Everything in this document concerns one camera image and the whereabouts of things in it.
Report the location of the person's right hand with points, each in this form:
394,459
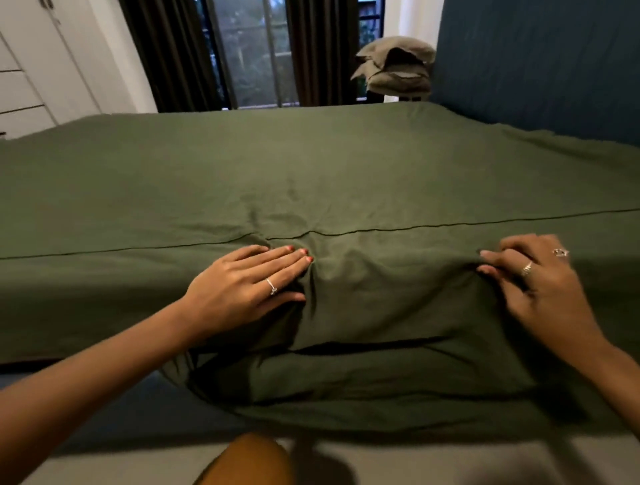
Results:
555,300

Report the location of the person's left hand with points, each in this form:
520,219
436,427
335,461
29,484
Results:
235,295

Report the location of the person's left middle finger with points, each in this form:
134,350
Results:
280,265

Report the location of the person's right middle finger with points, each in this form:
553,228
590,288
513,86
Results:
507,260

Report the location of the person's left thumb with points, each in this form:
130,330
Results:
280,301

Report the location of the person's left little finger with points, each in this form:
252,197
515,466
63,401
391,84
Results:
247,251

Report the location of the dark green bed sheet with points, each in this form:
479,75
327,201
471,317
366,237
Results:
350,175

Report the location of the person's right forearm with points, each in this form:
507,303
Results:
617,379

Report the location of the person's left forearm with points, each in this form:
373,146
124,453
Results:
90,384

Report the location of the person's leg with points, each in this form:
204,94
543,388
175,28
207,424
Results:
247,462

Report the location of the blue mattress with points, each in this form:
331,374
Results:
140,414

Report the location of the glass window with bars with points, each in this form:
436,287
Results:
255,55

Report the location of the blue upholstered headboard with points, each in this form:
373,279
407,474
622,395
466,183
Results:
540,60

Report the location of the dark brown curtain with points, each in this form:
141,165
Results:
172,55
322,50

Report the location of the pile of beige pillows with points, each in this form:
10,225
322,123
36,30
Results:
397,70

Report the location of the white wardrobe with drawers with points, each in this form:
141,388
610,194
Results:
40,75

